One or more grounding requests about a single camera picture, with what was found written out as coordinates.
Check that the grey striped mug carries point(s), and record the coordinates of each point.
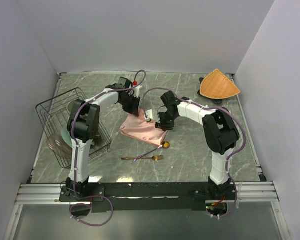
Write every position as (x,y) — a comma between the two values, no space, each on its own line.
(70,106)

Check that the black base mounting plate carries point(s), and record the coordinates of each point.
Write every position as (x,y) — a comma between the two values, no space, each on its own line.
(144,196)

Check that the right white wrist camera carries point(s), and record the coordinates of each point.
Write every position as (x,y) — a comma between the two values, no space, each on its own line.
(149,115)

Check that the rose gold fork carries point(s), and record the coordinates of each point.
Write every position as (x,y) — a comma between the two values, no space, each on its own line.
(154,158)

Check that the brown ceramic plate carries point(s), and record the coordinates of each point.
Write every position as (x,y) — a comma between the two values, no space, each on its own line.
(97,139)

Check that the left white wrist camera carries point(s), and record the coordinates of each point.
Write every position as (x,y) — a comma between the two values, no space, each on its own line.
(135,92)

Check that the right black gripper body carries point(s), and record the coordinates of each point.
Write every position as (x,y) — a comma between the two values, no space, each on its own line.
(167,121)

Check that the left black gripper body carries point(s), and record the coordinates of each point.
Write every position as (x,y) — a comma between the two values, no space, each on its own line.
(130,103)

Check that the aluminium rail frame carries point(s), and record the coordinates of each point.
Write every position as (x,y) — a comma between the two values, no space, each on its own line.
(247,192)

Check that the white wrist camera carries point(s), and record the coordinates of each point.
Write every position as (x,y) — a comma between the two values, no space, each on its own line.
(135,92)
(149,115)

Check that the pink satin napkin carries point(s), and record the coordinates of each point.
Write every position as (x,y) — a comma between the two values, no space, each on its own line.
(138,128)

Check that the teal green bowl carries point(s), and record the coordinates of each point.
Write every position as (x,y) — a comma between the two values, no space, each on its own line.
(66,136)

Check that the gold spoon with purple handle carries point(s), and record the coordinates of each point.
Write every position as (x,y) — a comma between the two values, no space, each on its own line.
(163,145)

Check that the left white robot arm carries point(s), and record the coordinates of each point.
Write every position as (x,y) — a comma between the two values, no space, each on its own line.
(83,126)

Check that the clear glass bowl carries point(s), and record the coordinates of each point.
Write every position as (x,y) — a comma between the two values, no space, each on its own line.
(56,144)

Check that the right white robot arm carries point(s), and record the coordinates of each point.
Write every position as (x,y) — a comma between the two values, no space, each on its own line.
(221,136)

